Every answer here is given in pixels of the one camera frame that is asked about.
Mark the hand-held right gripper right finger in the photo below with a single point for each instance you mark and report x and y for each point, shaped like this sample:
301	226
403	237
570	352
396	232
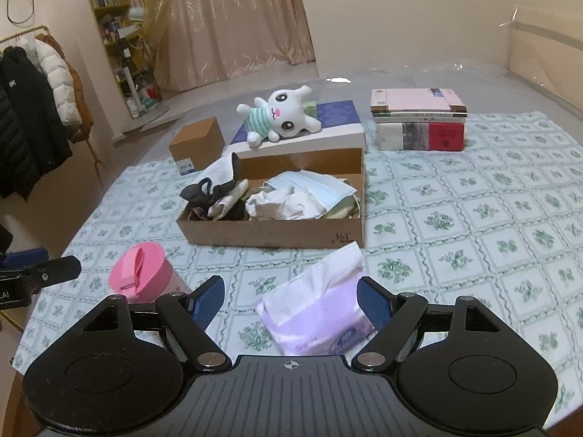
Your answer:
375	302

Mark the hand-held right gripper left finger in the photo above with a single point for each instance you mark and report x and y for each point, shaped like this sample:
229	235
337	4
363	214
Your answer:
207	302

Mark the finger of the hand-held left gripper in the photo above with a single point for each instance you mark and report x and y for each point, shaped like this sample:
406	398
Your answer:
57	271
22	257

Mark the purple tissue pack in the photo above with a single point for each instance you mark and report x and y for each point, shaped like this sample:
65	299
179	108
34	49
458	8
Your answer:
314	318

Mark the pink tumbler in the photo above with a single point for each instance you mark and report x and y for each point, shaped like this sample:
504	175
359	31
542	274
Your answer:
145	273

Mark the gold clothes rack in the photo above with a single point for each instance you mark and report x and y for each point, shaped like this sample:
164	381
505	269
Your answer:
98	159

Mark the brown jacket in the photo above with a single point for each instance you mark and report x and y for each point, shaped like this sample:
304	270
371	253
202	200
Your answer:
84	114

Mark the black hooded jacket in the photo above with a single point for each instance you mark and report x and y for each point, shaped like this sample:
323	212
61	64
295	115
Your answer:
32	100

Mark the small closed cardboard box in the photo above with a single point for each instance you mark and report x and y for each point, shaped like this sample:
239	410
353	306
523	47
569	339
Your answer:
193	145

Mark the white puffer jacket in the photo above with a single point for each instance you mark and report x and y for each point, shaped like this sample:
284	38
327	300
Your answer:
61	86

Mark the thick red and white book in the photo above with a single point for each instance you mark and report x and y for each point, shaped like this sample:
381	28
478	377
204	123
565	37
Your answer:
442	136

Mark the thin white book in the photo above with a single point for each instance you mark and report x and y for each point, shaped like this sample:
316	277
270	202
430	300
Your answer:
410	118

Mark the white and blue box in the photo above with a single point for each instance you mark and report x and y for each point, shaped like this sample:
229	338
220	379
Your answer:
337	114

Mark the white plush bunny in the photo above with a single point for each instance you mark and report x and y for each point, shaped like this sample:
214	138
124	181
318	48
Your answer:
282	116

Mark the small green box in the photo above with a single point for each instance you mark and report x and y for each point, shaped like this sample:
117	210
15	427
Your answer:
311	108

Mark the pink book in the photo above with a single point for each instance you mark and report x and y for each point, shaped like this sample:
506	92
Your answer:
410	100

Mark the plastic-covered standing fan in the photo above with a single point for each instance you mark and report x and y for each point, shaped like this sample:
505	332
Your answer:
155	22

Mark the beige curtain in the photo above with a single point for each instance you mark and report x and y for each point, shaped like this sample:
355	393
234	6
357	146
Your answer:
227	18

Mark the plastic-wrapped wooden board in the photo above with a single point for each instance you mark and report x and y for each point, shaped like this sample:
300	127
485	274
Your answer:
546	41

